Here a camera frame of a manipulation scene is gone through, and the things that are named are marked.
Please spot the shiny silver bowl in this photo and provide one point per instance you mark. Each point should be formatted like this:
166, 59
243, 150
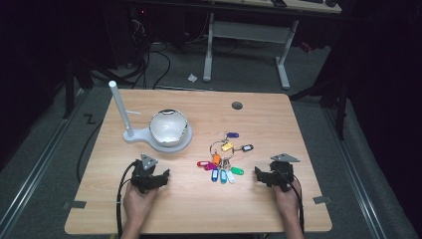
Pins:
167, 127

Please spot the black metal stand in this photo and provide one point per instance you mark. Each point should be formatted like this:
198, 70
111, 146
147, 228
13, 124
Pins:
341, 113
69, 96

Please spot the person's right hand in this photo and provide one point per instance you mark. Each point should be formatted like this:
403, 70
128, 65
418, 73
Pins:
287, 203

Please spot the metal floor rail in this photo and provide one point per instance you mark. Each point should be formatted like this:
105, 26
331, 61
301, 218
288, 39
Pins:
36, 172
355, 172

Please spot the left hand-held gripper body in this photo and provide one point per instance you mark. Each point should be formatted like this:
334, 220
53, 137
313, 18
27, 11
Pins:
143, 174

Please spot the white-framed desk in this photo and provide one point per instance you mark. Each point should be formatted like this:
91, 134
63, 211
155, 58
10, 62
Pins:
249, 31

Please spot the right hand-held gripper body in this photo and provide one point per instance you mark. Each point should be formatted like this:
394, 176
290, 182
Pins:
282, 174

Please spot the white paper scrap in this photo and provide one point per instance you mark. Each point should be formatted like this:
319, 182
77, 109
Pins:
192, 78

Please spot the grey tape piece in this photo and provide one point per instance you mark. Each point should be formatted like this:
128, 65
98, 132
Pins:
74, 204
322, 199

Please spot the black device on desk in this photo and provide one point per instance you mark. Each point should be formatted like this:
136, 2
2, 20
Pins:
278, 2
330, 3

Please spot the person's left hand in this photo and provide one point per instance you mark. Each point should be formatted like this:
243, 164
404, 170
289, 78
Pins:
137, 202

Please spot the white stand with pole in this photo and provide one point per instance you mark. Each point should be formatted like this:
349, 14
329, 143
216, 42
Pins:
121, 106

